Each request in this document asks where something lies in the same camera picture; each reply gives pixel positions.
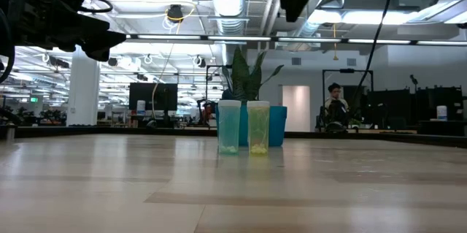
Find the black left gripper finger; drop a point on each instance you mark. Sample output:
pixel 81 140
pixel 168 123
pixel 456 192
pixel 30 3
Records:
pixel 106 45
pixel 95 24

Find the yellow-green pill bottle white cap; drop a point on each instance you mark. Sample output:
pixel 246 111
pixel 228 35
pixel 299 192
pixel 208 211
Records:
pixel 258 127

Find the blue-green pill bottle white cap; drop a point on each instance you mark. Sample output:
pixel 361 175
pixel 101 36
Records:
pixel 229 127

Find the white building column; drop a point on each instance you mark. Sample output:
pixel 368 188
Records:
pixel 83 90

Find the overhead light bar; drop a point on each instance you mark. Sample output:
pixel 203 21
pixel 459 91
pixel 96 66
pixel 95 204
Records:
pixel 255 38

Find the black monitor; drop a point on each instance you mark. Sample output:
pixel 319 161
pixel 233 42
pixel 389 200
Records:
pixel 153 96
pixel 388 105
pixel 439 96

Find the white wipes canister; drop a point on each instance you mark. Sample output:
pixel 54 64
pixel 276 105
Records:
pixel 441 113
pixel 141 108

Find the green exit sign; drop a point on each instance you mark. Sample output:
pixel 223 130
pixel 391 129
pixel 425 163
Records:
pixel 34 99

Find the green snake plant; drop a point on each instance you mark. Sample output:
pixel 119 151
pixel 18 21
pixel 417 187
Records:
pixel 244 76

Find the person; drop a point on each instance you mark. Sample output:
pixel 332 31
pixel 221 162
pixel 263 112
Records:
pixel 335 98

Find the white door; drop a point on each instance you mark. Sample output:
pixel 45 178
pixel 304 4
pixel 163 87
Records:
pixel 296 109

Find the blue plastic bin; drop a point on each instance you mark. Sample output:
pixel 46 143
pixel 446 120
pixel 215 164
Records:
pixel 279 123

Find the black table edge rail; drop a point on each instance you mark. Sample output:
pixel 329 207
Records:
pixel 109 130

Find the black background frame stand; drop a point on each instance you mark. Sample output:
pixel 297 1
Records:
pixel 346 71

